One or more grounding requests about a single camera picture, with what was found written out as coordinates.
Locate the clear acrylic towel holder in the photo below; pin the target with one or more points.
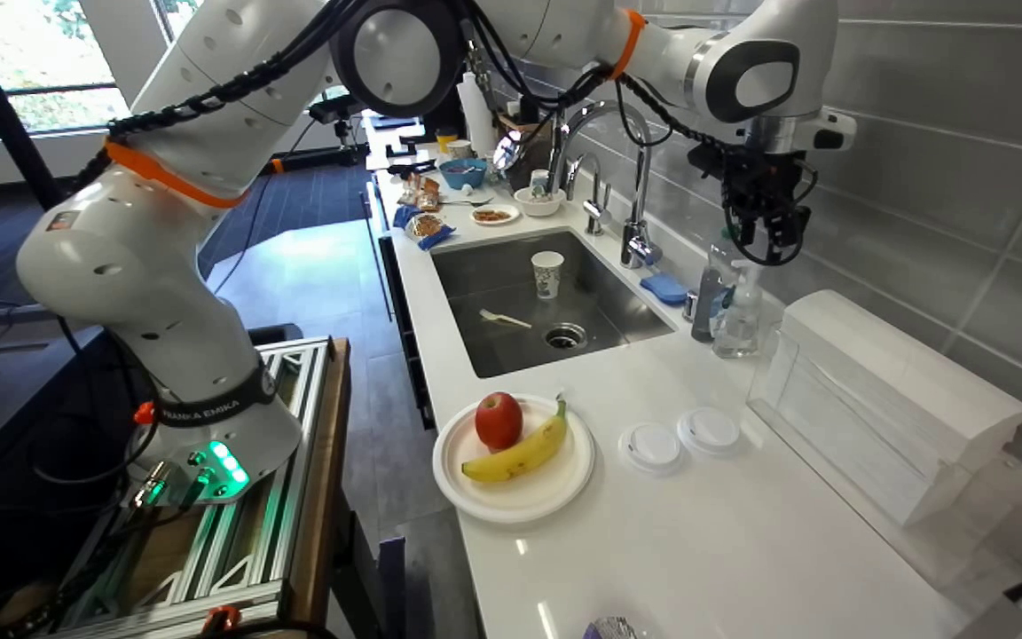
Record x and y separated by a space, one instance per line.
993 527

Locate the red apple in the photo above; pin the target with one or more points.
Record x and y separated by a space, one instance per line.
500 419

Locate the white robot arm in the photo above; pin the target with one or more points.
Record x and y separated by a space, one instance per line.
179 272

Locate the clear plastic cup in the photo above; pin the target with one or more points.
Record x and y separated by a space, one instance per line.
745 318

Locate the white bowl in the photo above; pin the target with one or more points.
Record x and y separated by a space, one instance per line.
538 204

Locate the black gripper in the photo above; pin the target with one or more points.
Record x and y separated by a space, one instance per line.
768 182

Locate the white tall bottle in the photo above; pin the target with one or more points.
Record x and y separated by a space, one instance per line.
477 111

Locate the sink drain strainer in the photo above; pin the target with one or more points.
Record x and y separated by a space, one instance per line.
566 334

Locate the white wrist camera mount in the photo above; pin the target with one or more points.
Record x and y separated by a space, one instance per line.
824 130

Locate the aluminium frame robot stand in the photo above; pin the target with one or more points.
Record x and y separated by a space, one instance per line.
238 543

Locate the white plastic fork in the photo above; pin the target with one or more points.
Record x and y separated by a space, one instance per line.
506 318

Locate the white plastic cup lid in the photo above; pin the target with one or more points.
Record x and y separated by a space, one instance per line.
651 447
710 429

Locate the wooden board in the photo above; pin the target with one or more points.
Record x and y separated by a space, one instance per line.
320 472

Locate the blue label plastic bottle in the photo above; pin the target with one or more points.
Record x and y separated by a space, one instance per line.
710 295

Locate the plate with pastry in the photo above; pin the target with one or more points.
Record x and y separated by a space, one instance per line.
426 228

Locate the yellow banana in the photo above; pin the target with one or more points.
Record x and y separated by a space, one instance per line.
523 460

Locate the small plate with food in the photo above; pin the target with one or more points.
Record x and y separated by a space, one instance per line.
494 215

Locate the tall chrome faucet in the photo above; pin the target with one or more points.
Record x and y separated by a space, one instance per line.
642 198

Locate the white round plate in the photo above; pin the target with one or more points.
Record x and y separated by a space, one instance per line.
533 498

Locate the blue sponge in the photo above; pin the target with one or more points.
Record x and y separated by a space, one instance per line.
667 290

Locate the white paper cup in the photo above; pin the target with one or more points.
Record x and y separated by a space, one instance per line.
549 274

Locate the stainless steel sink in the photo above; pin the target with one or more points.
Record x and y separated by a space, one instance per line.
500 286

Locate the curved chrome faucet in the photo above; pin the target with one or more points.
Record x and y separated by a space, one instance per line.
570 130

